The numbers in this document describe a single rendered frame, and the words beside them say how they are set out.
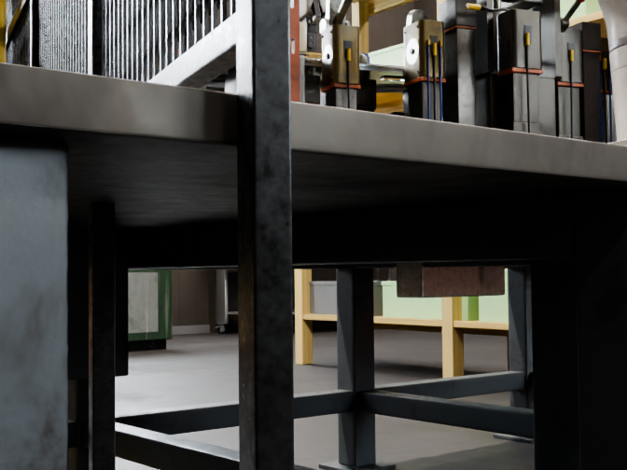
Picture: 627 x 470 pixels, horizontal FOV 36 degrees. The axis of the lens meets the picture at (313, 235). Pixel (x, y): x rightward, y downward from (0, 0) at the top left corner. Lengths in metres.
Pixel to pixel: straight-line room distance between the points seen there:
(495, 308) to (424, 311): 0.56
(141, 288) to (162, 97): 6.78
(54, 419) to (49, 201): 0.15
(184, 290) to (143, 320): 2.17
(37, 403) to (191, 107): 0.23
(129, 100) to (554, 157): 0.48
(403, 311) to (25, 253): 4.85
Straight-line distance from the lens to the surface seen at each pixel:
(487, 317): 4.97
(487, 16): 2.02
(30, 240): 0.69
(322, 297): 6.04
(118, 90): 0.69
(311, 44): 2.10
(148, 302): 7.50
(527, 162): 0.97
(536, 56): 1.99
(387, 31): 11.68
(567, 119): 2.13
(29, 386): 0.69
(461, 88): 1.98
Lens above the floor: 0.56
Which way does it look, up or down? 2 degrees up
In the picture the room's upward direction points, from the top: 1 degrees counter-clockwise
